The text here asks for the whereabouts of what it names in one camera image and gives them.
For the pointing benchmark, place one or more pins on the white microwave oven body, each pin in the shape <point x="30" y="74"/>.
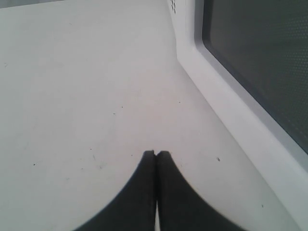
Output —
<point x="187" y="20"/>

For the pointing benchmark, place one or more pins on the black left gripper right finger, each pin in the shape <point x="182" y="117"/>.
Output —
<point x="180" y="208"/>

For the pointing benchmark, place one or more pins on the white microwave oven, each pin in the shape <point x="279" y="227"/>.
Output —
<point x="252" y="68"/>

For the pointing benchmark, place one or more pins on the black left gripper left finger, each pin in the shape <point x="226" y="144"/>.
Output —
<point x="134" y="207"/>

